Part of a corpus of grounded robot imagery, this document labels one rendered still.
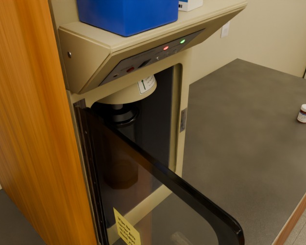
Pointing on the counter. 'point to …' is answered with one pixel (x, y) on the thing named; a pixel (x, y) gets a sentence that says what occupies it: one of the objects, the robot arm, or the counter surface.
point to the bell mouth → (131, 92)
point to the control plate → (125, 65)
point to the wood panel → (35, 124)
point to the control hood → (133, 41)
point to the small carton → (189, 5)
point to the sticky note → (126, 230)
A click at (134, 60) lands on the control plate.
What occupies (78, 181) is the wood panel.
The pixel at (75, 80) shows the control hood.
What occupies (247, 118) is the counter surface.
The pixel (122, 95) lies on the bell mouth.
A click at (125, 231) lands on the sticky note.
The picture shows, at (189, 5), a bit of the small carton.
